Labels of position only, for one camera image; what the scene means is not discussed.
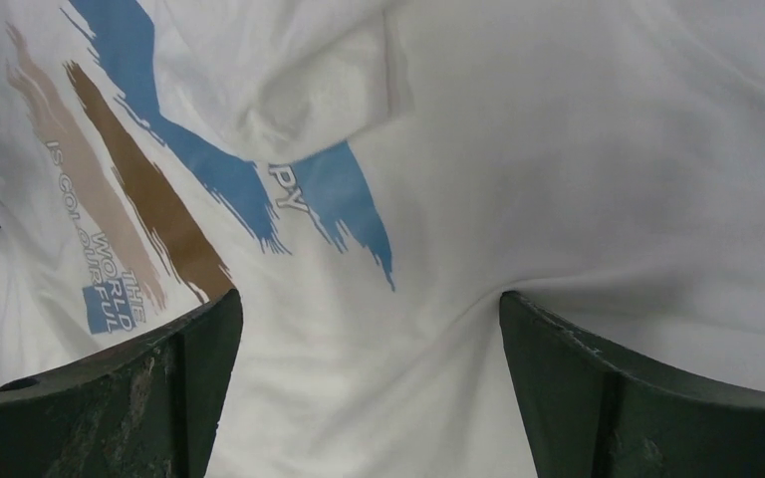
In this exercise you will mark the white printed t shirt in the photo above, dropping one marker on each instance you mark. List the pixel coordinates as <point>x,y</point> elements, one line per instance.
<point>372,176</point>

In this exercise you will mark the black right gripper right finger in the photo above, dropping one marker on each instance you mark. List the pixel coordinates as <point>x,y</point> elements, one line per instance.
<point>594,408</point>

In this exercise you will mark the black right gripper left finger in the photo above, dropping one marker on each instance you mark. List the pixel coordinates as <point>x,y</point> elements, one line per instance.
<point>148,407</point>

